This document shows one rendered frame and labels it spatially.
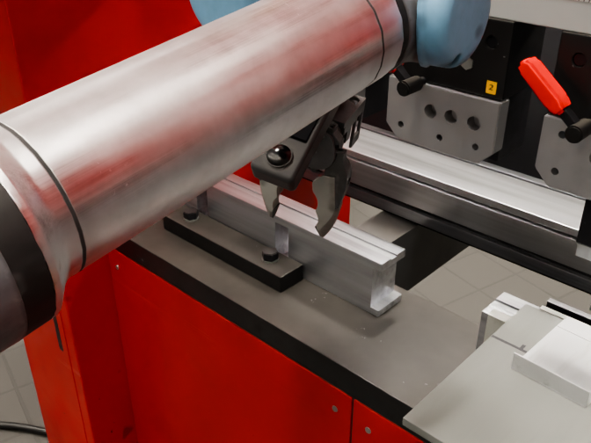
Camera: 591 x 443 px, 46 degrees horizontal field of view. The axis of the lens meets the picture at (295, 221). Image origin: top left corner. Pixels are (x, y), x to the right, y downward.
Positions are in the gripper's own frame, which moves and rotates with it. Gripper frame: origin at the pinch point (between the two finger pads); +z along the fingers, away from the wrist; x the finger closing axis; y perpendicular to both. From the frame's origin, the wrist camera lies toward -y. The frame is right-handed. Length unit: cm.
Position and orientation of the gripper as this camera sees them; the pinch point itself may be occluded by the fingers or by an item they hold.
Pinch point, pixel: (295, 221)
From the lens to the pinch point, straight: 78.5
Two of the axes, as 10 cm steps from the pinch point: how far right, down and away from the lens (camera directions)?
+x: -9.0, -3.5, 2.7
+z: -1.0, 7.6, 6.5
